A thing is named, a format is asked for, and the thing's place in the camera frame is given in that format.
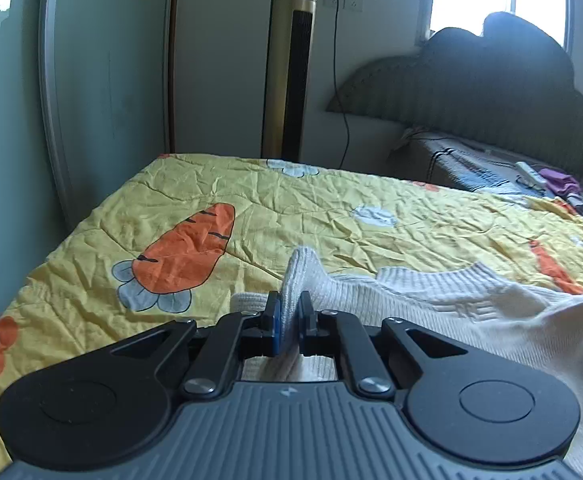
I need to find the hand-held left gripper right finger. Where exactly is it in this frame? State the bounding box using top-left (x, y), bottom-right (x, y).
top-left (296, 294), bottom-right (472, 399)

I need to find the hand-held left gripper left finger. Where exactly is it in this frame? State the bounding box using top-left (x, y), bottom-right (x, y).
top-left (109, 291), bottom-right (285, 400)

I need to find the white knitted sweater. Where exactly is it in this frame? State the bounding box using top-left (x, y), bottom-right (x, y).
top-left (229, 246), bottom-right (583, 478)

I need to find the purple cloth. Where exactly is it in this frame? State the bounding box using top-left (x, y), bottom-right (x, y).
top-left (539, 169), bottom-right (579, 197)

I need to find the yellow carrot print quilt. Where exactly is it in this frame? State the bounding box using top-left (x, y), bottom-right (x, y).
top-left (0, 154), bottom-right (583, 466)

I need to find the white remote control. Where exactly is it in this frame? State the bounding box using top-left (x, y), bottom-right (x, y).
top-left (515, 161), bottom-right (547, 187)

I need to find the grey padded headboard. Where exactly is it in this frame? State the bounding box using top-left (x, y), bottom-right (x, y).
top-left (326, 12), bottom-right (583, 182)

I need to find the gold tower fan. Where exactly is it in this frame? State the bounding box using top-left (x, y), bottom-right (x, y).
top-left (262, 0), bottom-right (318, 163)

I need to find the green glass wardrobe door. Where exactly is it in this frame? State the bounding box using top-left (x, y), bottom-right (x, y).
top-left (0, 0), bottom-right (178, 361)

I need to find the black power cable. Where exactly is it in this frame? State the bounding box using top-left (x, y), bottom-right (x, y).
top-left (331, 0), bottom-right (351, 168)

